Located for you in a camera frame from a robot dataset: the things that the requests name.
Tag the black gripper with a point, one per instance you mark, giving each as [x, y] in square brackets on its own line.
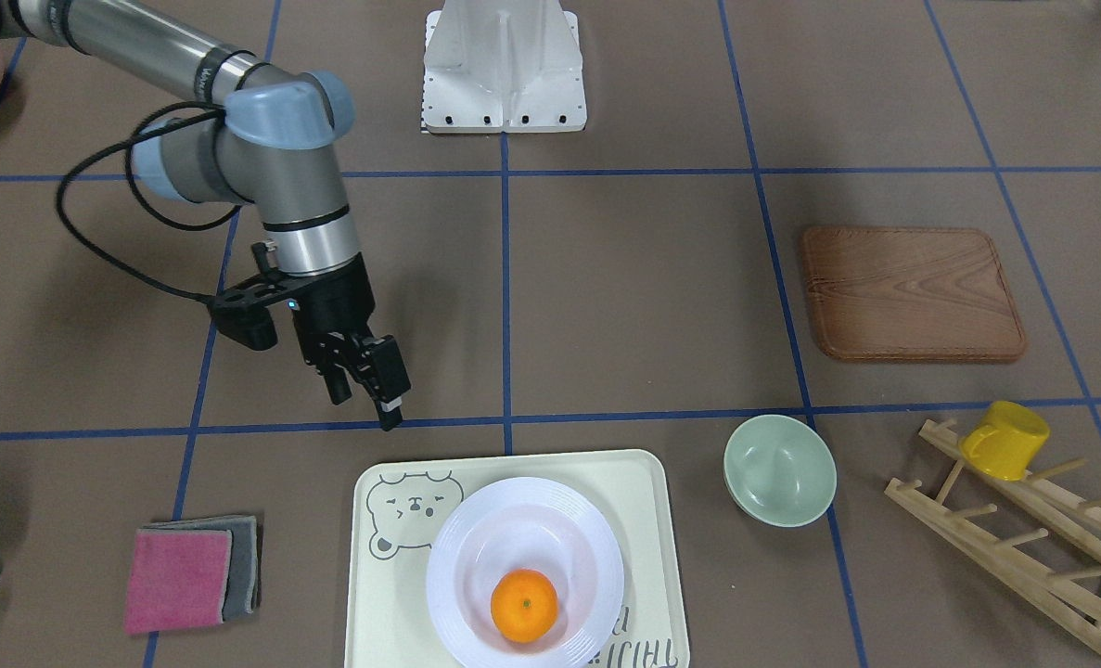
[337, 301]

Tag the white round plate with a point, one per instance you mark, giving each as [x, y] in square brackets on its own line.
[532, 524]

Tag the orange fruit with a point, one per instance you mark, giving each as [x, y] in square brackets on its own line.
[524, 606]

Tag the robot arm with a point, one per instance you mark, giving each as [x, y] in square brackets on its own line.
[259, 137]

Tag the cream bear serving tray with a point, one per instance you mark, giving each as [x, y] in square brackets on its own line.
[399, 509]

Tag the pink folded cloth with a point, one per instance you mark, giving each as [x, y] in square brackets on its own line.
[178, 580]

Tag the light green bowl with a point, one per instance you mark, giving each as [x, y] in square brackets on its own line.
[779, 471]

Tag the wooden cutting board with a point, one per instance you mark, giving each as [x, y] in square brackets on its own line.
[893, 293]

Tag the yellow mug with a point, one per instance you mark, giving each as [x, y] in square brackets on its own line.
[1006, 440]

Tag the wooden dish rack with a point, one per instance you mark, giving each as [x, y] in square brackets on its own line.
[1036, 537]

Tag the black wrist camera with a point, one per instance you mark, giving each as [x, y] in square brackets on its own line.
[241, 312]

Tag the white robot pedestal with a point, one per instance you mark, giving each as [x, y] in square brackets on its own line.
[502, 67]

